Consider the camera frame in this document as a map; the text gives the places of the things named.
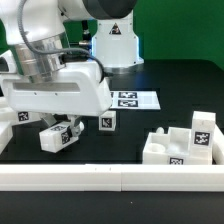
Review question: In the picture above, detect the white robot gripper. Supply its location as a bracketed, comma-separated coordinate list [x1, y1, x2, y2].
[0, 49, 113, 138]

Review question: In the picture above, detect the white chair seat part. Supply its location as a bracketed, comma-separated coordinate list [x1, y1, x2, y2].
[142, 126, 214, 166]

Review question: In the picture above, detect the white tagged bar part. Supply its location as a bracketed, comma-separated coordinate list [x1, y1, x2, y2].
[0, 108, 43, 127]

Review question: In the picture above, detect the small white tagged cube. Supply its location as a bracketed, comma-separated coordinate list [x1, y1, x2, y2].
[99, 111, 116, 131]

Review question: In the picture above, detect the white left fence block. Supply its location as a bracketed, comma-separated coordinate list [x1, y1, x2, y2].
[0, 122, 13, 154]

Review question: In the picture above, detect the paper sheet with tags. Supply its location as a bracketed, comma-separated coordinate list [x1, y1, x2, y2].
[111, 91, 161, 110]

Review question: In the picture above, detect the white front fence rail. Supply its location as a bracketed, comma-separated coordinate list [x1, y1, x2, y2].
[0, 164, 224, 192]

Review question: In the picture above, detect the grey braided cable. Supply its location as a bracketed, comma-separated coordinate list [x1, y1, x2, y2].
[17, 0, 107, 84]

